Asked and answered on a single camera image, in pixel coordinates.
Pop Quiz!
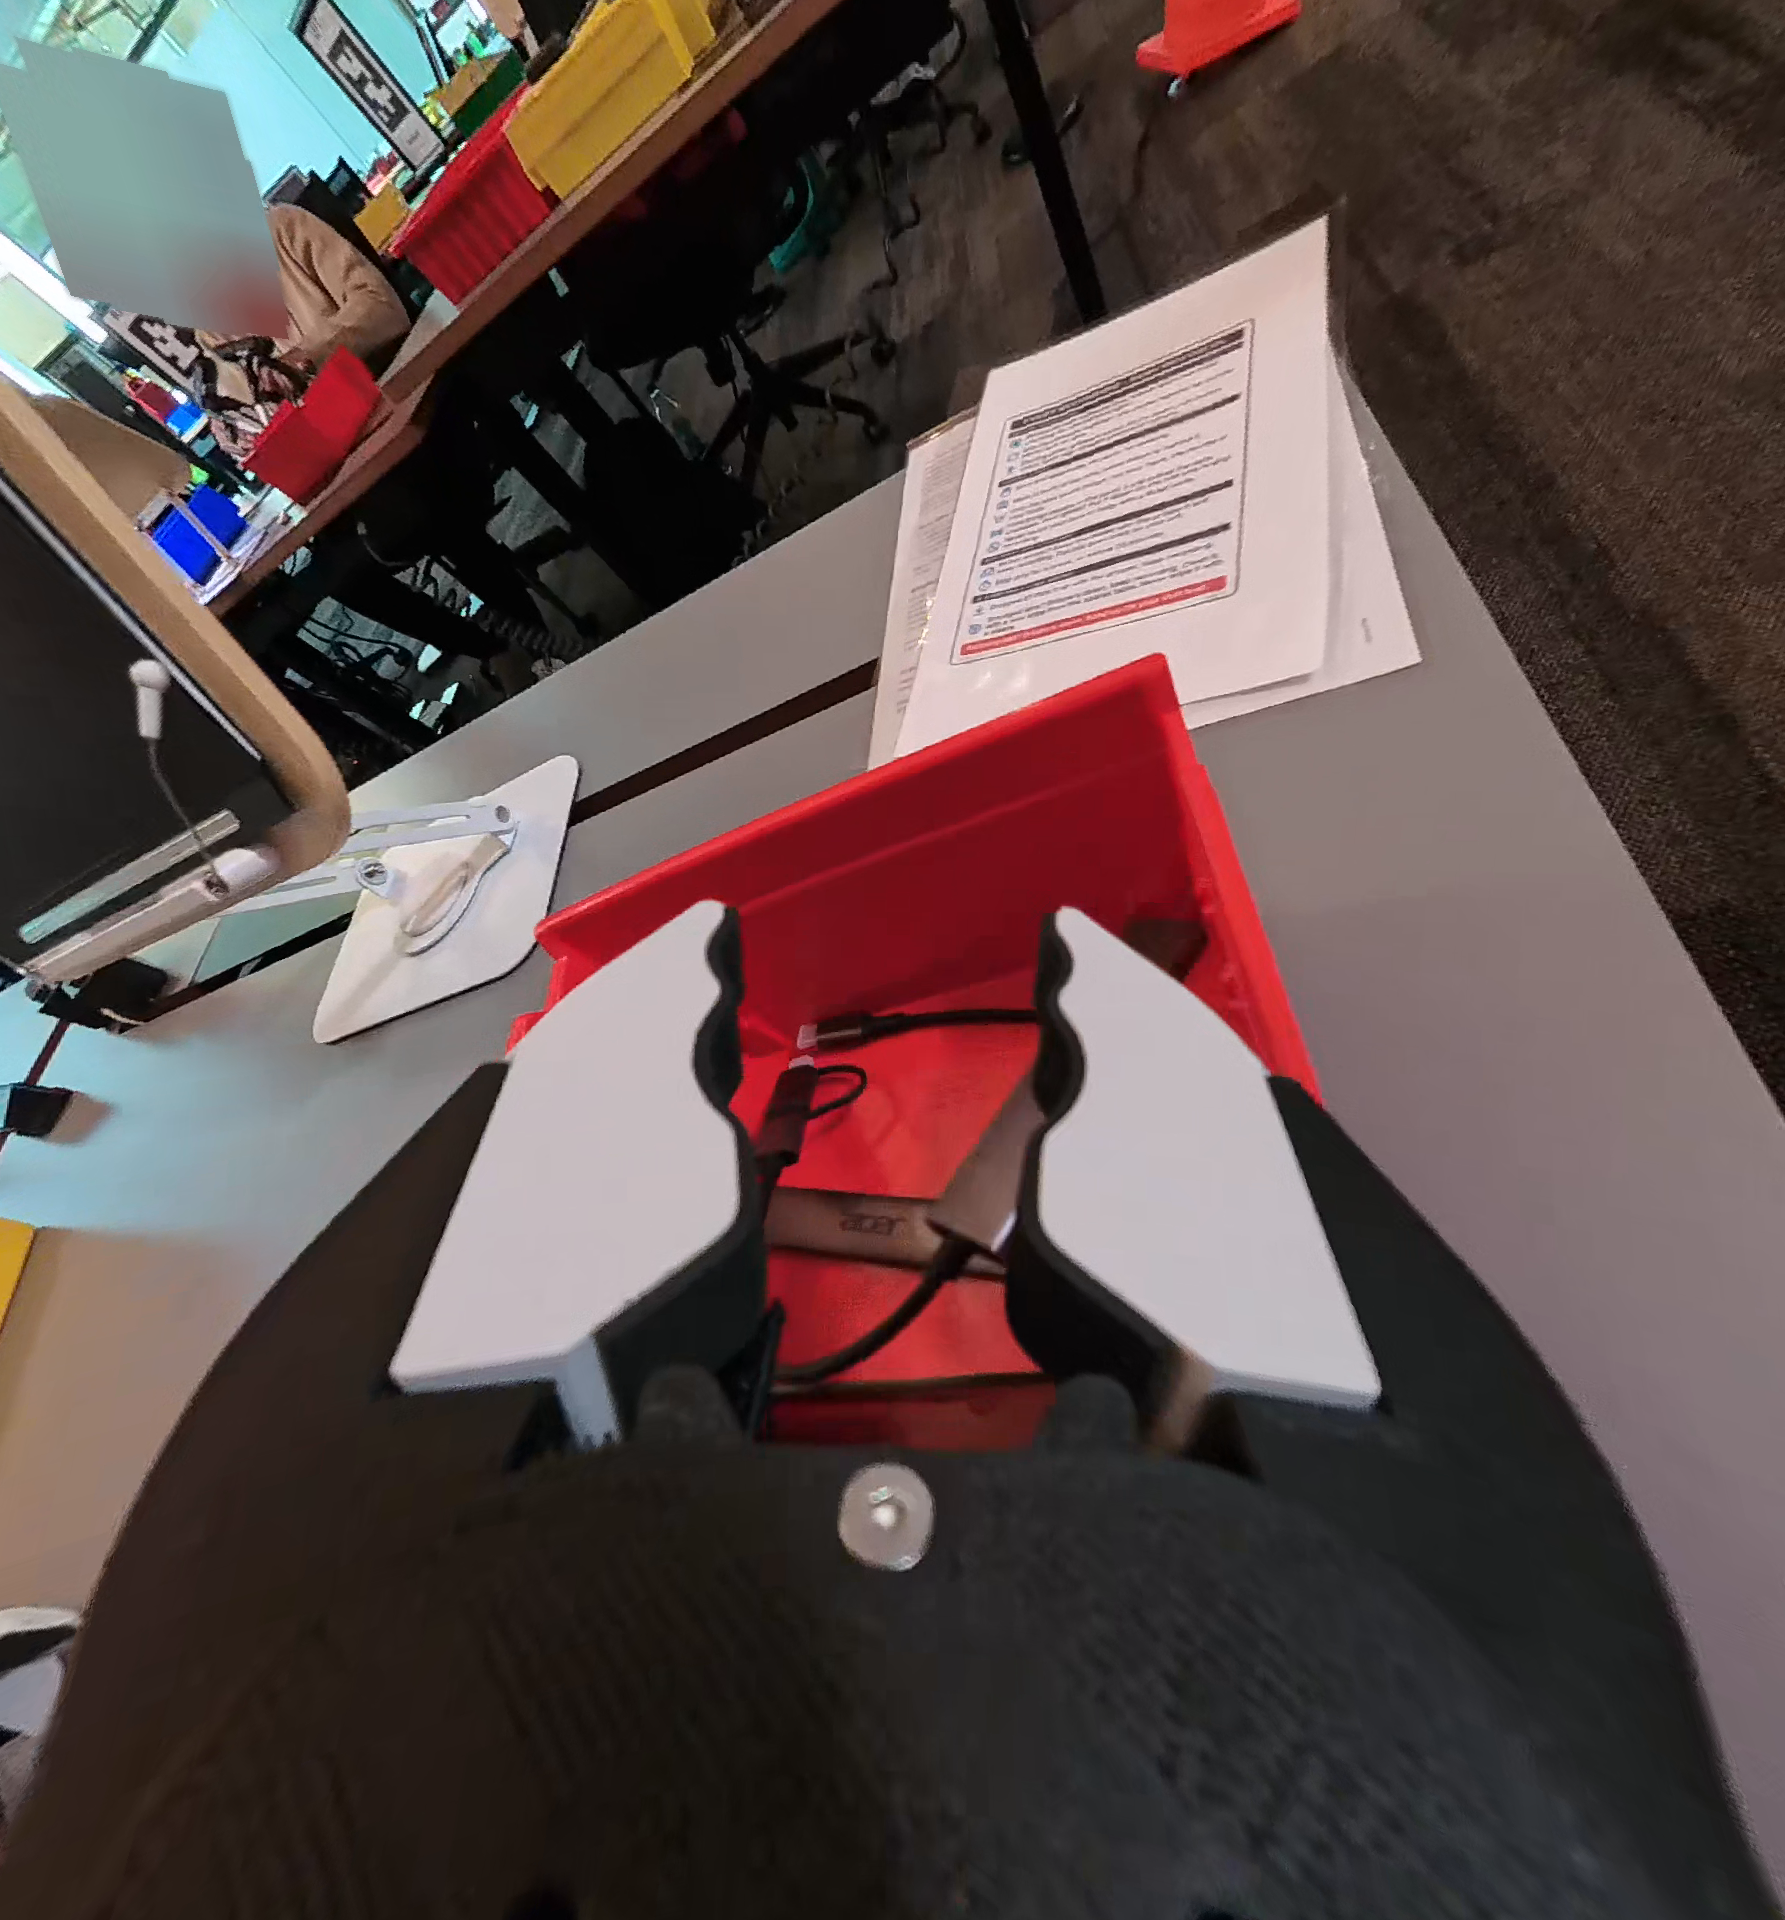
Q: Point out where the grey desk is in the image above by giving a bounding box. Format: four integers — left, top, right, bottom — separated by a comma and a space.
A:
0, 202, 1785, 1920

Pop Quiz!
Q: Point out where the blue storage bin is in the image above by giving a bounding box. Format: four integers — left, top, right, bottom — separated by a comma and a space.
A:
149, 486, 253, 589

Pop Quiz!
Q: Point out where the small red storage bin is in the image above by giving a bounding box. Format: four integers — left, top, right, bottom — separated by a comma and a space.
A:
238, 348, 387, 500

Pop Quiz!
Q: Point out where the white paper sheet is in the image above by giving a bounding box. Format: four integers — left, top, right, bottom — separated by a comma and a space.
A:
869, 360, 1426, 771

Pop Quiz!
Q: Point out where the white screen stand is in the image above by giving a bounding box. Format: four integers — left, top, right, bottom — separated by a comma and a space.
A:
14, 755, 582, 1047

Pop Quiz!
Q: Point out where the grey USB hub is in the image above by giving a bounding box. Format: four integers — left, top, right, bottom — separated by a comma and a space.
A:
760, 1070, 1056, 1276

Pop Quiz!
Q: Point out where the white plug on thin wire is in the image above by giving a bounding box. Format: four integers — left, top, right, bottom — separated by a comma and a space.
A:
127, 657, 226, 885

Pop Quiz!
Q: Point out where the laminated instruction sheet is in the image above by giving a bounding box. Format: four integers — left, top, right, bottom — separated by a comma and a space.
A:
893, 218, 1344, 758

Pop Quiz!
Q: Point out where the framed black-white marker sign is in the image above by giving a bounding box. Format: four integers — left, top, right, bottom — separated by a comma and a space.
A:
292, 0, 455, 171

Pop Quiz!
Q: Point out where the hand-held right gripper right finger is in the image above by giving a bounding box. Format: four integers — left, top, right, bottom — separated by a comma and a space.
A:
1003, 904, 1387, 1454

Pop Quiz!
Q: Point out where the black office chair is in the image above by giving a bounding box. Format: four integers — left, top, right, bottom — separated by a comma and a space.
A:
569, 246, 900, 503

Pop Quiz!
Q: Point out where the orange cone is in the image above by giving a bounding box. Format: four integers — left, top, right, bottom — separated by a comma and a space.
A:
1136, 0, 1304, 95

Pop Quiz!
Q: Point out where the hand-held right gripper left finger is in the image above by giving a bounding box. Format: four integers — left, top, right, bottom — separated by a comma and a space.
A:
387, 897, 766, 1440

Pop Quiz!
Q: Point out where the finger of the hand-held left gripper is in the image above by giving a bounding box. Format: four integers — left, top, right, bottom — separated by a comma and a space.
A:
0, 1639, 76, 1758
0, 1606, 85, 1691

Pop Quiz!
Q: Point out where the black screen in wooden frame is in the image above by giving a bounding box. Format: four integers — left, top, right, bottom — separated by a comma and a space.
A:
0, 307, 353, 985

